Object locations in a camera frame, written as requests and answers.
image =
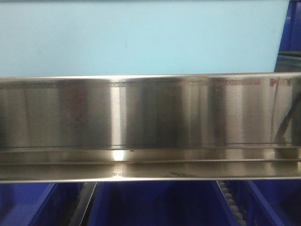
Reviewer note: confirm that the dark blue bin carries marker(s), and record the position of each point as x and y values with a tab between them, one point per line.
161	203
291	37
270	202
36	204

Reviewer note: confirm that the light blue plastic bin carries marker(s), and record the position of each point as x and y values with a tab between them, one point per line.
121	37

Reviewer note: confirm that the dark blue bin bottom left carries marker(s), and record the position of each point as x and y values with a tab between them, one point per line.
36	204

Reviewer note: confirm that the stainless steel shelf front rail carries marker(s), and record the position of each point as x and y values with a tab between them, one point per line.
150	127

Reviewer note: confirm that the dark blue bin bottom middle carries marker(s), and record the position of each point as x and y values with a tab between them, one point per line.
161	203

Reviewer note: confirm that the dark blue bin lower right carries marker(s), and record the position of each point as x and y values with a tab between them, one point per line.
291	37

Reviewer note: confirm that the white roller track right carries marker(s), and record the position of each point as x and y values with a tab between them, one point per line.
231	203

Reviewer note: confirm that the dark blue bin bottom right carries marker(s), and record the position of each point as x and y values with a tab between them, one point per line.
270	202

